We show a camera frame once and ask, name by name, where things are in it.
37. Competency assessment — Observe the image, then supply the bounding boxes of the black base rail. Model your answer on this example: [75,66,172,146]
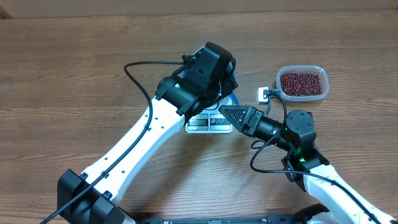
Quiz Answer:
[133,203,330,224]

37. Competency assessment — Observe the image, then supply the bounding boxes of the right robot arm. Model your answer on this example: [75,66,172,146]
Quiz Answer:
[219,106,397,223]

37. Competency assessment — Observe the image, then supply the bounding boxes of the blue plastic scoop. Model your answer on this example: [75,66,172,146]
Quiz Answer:
[229,93,239,106]

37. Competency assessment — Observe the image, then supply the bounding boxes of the teal bowl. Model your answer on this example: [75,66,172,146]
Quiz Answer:
[178,58,238,104]

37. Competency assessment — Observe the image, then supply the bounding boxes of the black cable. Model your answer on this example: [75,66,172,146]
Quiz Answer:
[39,55,193,224]
[249,89,383,224]

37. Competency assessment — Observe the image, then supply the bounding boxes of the left black cable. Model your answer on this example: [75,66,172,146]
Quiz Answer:
[39,55,193,224]

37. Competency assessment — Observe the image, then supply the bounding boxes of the white digital kitchen scale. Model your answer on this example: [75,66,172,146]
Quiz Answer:
[185,96,233,134]

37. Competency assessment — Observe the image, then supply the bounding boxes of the clear plastic container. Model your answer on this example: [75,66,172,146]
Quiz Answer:
[276,65,330,102]

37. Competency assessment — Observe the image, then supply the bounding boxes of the right black cable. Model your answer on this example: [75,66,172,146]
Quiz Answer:
[249,89,383,224]

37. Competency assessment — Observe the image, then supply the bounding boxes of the red beans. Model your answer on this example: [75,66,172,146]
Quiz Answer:
[280,73,323,96]

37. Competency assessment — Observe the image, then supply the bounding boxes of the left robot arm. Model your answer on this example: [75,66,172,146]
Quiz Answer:
[44,42,238,224]

